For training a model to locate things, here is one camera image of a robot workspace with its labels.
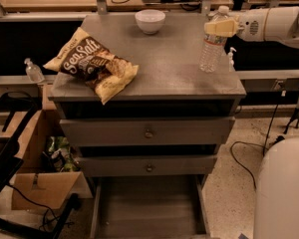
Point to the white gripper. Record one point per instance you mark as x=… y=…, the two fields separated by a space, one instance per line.
x=251 y=27

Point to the grey middle drawer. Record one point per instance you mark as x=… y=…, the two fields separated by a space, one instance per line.
x=147 y=165

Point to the brown cardboard box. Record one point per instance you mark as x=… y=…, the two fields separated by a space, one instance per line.
x=34 y=179

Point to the grey top drawer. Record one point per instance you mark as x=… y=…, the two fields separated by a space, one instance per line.
x=124 y=132

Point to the sea salt chip bag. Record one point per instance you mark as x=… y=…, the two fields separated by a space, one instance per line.
x=84 y=58

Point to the small pump bottle right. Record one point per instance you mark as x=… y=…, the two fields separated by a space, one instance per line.
x=231 y=62

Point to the green snack bags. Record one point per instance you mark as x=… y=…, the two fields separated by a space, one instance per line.
x=57 y=155

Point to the white ceramic bowl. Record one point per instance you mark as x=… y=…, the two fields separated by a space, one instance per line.
x=150 y=21

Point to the clear plastic water bottle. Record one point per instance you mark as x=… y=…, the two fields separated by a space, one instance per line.
x=213 y=44

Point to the clear sanitizer bottle left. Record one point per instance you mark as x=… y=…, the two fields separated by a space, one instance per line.
x=33 y=71

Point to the grey drawer cabinet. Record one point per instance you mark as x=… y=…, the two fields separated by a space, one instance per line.
x=168 y=86

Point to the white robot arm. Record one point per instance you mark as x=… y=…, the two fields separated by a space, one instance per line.
x=277 y=194

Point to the grey open bottom drawer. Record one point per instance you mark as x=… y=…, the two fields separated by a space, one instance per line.
x=149 y=207

